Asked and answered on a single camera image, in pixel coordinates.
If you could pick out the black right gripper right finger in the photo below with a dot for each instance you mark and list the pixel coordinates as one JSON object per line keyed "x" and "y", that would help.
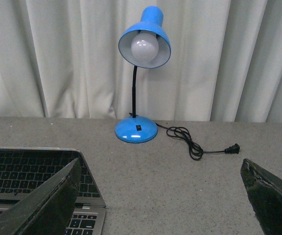
{"x": 264, "y": 191}

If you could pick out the white curtain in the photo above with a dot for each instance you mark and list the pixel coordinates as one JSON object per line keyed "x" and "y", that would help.
{"x": 60, "y": 59}

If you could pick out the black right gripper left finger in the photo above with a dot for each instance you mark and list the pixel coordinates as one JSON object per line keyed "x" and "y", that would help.
{"x": 47, "y": 210}

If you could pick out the blue desk lamp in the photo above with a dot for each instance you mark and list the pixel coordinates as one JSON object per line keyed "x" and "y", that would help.
{"x": 144, "y": 45}

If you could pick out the grey laptop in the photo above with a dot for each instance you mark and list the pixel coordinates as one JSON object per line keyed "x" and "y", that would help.
{"x": 22, "y": 170}

